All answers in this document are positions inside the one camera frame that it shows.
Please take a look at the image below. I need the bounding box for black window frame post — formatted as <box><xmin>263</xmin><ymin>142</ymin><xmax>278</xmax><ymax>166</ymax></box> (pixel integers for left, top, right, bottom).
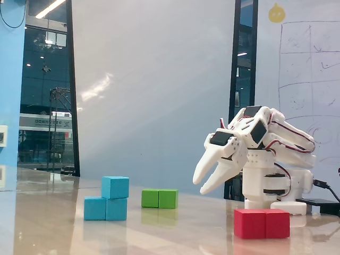
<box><xmin>224</xmin><ymin>0</ymin><xmax>259</xmax><ymax>200</ymax></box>
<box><xmin>65</xmin><ymin>0</ymin><xmax>81</xmax><ymax>177</ymax></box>

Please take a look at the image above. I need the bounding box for small blue cube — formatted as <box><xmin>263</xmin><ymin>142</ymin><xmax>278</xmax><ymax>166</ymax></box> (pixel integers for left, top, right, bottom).
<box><xmin>101</xmin><ymin>175</ymin><xmax>130</xmax><ymax>200</ymax></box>

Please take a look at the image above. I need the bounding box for long blue block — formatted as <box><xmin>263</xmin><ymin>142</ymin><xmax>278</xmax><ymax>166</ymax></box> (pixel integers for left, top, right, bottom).
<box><xmin>83</xmin><ymin>196</ymin><xmax>128</xmax><ymax>222</ymax></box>

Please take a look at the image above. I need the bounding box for metal lattice tower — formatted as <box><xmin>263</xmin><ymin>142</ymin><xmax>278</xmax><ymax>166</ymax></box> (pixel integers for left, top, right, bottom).
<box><xmin>48</xmin><ymin>87</ymin><xmax>73</xmax><ymax>172</ymax></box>

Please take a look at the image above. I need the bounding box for red white shoulder cable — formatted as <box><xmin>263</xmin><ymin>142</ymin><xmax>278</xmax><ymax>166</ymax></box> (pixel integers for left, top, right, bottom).
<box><xmin>274</xmin><ymin>162</ymin><xmax>293</xmax><ymax>199</ymax></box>

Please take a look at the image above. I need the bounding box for white wall switch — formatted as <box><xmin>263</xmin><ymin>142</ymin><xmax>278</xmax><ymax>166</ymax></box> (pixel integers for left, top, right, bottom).
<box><xmin>0</xmin><ymin>125</ymin><xmax>9</xmax><ymax>147</ymax></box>

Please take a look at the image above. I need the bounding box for red white elbow cable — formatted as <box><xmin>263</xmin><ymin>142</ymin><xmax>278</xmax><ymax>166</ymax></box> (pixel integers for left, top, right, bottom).
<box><xmin>269</xmin><ymin>116</ymin><xmax>316</xmax><ymax>155</ymax></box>

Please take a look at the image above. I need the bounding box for long green block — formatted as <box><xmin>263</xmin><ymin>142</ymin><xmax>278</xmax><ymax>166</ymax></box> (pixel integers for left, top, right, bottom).
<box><xmin>141</xmin><ymin>189</ymin><xmax>179</xmax><ymax>209</ymax></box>

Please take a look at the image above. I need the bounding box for black power cable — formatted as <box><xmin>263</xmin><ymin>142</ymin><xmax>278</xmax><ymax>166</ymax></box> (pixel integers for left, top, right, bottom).
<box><xmin>312</xmin><ymin>179</ymin><xmax>340</xmax><ymax>203</ymax></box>

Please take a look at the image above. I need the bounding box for yellow round sticker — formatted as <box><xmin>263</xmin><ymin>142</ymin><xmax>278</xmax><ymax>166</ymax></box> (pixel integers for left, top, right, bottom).
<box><xmin>268</xmin><ymin>2</ymin><xmax>286</xmax><ymax>23</ymax></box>

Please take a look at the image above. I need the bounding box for flat black power box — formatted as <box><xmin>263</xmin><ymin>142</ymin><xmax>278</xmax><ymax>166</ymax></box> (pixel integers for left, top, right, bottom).
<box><xmin>295</xmin><ymin>198</ymin><xmax>340</xmax><ymax>215</ymax></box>

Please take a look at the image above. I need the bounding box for long red block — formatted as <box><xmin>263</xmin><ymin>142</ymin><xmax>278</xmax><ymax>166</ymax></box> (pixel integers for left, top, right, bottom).
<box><xmin>233</xmin><ymin>208</ymin><xmax>291</xmax><ymax>240</ymax></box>

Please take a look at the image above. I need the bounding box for thin black hanging cable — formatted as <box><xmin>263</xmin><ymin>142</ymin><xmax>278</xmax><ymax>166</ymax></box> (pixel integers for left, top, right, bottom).
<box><xmin>0</xmin><ymin>0</ymin><xmax>28</xmax><ymax>28</ymax></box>

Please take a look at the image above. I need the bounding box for whiteboard with marker drawings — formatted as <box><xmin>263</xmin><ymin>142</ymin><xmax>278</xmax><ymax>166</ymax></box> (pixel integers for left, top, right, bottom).
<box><xmin>254</xmin><ymin>0</ymin><xmax>340</xmax><ymax>213</ymax></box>

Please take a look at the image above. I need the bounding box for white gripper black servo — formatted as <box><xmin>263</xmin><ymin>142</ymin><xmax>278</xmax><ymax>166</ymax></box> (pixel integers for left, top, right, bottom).
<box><xmin>192</xmin><ymin>128</ymin><xmax>248</xmax><ymax>196</ymax></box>

